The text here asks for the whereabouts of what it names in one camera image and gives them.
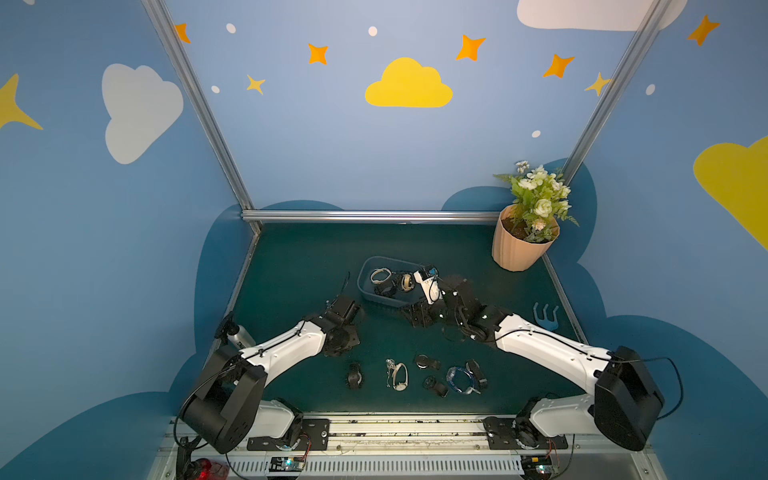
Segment small beige round watch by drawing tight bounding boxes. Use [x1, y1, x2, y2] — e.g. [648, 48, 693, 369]
[400, 273, 416, 292]

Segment black rugged digital watch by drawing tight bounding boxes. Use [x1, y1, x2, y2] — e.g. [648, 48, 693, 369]
[346, 362, 364, 390]

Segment thin black strap watch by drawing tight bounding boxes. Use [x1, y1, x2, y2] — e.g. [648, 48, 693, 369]
[374, 280, 398, 298]

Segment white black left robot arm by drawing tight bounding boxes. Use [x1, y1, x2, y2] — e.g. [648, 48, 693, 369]
[177, 294, 360, 454]

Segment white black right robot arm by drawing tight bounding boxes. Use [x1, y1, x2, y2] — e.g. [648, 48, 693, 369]
[407, 271, 665, 451]

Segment blue plastic storage box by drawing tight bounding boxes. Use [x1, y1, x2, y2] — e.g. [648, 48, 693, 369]
[357, 256, 425, 308]

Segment small black watch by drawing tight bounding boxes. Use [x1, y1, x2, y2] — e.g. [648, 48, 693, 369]
[422, 376, 448, 398]

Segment silver black water bottle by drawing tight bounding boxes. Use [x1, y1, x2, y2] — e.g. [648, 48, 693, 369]
[214, 311, 256, 350]

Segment blue garden fork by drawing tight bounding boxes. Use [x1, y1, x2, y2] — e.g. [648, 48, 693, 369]
[532, 302, 560, 331]

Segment terracotta pot with flowers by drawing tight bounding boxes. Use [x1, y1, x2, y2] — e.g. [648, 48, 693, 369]
[492, 160, 575, 272]

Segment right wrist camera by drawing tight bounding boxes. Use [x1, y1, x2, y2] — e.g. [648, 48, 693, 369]
[413, 266, 442, 305]

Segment white strap chain watch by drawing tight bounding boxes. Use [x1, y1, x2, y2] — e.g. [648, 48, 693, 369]
[385, 359, 409, 392]

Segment dark grey strap watch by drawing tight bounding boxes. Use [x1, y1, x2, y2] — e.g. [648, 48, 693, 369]
[466, 359, 488, 391]

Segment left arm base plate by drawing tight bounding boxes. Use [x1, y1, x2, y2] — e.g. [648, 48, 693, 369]
[246, 418, 331, 452]

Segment aluminium rail front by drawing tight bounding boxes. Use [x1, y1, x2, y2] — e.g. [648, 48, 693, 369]
[149, 411, 667, 480]

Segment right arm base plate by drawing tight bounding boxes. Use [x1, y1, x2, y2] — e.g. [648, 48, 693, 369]
[482, 416, 569, 450]

